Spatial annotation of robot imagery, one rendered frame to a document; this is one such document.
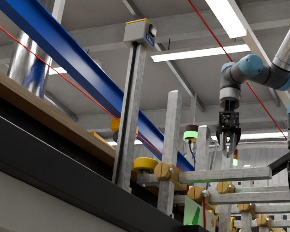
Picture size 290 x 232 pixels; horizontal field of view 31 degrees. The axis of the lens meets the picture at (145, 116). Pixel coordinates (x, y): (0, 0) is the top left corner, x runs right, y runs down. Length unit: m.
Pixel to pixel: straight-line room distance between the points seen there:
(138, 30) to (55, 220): 0.64
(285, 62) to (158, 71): 7.74
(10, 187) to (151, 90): 9.35
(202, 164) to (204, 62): 7.42
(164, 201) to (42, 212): 0.55
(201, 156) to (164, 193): 0.33
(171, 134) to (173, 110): 0.08
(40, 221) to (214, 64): 8.26
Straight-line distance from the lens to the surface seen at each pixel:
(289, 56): 1.95
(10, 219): 1.07
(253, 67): 1.89
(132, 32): 1.56
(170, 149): 1.65
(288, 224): 2.56
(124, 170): 1.38
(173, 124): 1.68
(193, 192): 1.82
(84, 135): 1.52
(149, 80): 9.98
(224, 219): 2.06
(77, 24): 8.67
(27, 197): 1.10
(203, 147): 1.89
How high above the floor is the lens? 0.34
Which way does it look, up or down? 24 degrees up
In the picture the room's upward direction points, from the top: 7 degrees clockwise
